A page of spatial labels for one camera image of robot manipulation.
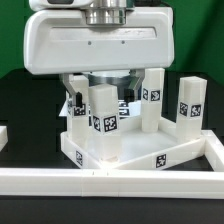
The white sheet with fiducial markers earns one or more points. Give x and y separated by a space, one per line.
125 109

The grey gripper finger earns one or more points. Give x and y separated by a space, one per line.
136 79
72 90

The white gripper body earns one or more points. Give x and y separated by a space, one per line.
60 41

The white right barrier rail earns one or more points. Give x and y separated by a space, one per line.
214 151

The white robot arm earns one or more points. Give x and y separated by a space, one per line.
97 12

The white barrier rail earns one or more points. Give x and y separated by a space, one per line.
112 183
214 151

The white desk top tray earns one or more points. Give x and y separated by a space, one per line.
140 151

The white block at left edge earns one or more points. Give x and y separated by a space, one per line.
3 137

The white front barrier rail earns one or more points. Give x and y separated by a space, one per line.
112 183

